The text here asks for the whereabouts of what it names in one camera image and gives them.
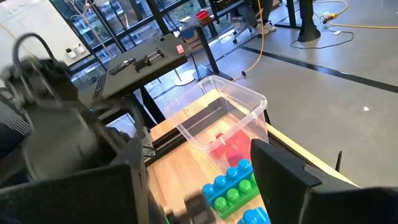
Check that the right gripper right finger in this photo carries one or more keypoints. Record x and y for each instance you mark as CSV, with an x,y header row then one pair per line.
x,y
289,193

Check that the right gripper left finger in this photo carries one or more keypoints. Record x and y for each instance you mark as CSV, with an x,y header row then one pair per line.
x,y
77,199

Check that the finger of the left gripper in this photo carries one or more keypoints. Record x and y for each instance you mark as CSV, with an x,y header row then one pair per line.
x,y
199,211

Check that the blue four-stud block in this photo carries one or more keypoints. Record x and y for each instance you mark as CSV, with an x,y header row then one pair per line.
x,y
227,185

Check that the green four-stud block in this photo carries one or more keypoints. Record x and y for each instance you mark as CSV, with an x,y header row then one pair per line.
x,y
236,199

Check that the blue toy block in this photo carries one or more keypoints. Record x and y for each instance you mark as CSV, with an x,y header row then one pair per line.
x,y
255,216

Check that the red toy block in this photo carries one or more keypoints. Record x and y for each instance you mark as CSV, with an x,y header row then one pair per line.
x,y
239,146
219,147

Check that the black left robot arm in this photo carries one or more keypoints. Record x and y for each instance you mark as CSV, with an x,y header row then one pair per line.
x,y
56,140

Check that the black upright peg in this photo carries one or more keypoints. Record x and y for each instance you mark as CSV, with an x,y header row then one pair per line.
x,y
338,161

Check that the small white floor scrap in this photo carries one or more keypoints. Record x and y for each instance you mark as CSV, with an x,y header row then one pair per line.
x,y
366,108

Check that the clear plastic bin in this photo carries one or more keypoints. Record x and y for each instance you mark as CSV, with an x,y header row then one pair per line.
x,y
236,90

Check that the black side desk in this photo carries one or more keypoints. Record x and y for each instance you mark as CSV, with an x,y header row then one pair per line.
x,y
124,84

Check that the white round stand base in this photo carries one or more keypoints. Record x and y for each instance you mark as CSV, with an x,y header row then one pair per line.
x,y
184,78

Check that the black remote control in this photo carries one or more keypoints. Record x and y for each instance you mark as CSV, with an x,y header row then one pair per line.
x,y
122,66

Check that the white cup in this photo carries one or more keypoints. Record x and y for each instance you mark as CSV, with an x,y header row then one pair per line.
x,y
71,53
80,48

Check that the black clamp tool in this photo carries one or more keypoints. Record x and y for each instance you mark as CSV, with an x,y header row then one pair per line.
x,y
147,60

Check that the pink eraser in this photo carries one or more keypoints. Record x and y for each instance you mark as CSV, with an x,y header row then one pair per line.
x,y
180,48

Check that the black round stand base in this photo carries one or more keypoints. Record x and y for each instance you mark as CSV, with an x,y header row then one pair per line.
x,y
308,29

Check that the black background table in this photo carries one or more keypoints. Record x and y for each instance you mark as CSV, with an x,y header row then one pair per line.
x,y
205,43

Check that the office chair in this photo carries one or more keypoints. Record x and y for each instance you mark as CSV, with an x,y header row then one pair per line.
x,y
245,28

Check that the person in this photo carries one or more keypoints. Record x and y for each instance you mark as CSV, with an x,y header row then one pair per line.
x,y
262,15

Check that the red box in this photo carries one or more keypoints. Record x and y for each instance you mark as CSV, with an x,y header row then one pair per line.
x,y
202,15

